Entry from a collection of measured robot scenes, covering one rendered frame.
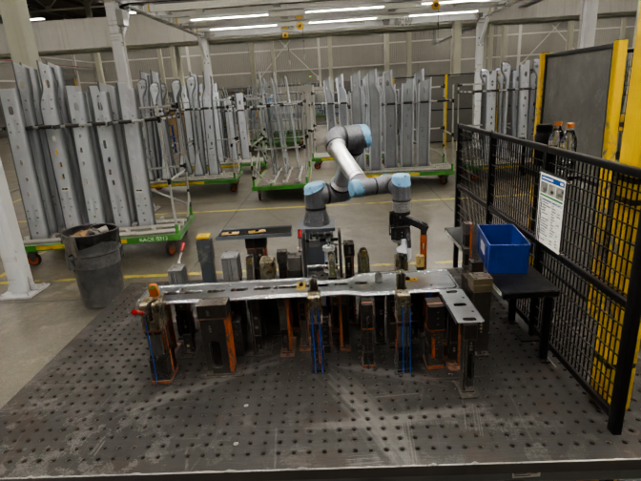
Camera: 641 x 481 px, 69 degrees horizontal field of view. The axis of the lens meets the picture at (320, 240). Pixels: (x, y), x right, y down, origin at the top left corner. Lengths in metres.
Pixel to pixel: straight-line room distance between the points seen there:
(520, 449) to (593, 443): 0.24
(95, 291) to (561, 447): 3.98
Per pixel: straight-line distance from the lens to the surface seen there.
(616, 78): 3.70
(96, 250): 4.61
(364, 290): 1.99
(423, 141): 9.24
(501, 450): 1.72
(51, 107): 6.54
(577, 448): 1.80
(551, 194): 2.05
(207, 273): 2.44
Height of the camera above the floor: 1.82
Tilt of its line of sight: 18 degrees down
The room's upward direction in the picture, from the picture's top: 4 degrees counter-clockwise
